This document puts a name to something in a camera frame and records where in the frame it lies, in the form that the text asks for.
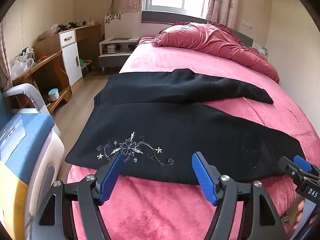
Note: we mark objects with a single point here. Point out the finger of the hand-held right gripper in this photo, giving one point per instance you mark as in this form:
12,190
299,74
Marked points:
287,166
302,162

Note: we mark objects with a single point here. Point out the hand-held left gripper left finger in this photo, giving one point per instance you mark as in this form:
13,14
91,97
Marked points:
110,182

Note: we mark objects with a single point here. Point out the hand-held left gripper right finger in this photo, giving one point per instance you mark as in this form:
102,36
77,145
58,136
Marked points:
204,181

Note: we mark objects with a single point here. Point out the black embroidered pants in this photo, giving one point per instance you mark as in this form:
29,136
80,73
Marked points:
162,122

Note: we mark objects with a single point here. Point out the person's right hand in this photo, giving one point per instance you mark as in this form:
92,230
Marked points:
300,211

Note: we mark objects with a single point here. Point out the pink bed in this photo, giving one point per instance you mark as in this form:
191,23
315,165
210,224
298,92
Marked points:
287,120

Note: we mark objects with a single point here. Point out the blue grey chair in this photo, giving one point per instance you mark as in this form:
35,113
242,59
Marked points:
27,140

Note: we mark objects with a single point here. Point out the teal pot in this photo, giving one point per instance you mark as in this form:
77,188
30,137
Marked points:
53,95

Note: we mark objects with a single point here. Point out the floral bedside cabinet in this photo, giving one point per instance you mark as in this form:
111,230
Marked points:
263,50

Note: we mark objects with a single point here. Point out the white grey nightstand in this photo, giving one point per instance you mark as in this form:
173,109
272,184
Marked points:
112,57

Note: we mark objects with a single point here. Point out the wooden desk with white cabinet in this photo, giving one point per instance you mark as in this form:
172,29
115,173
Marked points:
72,62

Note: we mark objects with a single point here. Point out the low wooden desk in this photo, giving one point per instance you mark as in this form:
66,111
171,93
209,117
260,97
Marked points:
50,60

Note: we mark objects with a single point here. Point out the red duvet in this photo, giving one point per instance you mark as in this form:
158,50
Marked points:
212,42

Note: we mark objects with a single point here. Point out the clear plastic bag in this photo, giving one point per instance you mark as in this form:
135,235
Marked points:
21,66

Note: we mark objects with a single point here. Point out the white floral panel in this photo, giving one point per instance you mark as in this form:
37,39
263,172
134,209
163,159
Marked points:
120,26

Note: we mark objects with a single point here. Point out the pink basket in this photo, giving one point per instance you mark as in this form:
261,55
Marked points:
47,33

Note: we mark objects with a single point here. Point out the black desk stand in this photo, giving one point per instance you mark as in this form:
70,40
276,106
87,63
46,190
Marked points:
72,25
62,27

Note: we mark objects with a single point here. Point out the grey headboard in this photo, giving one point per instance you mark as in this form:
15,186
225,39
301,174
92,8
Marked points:
162,17

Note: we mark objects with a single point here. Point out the white wall socket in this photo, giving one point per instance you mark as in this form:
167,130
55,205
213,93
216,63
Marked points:
247,25

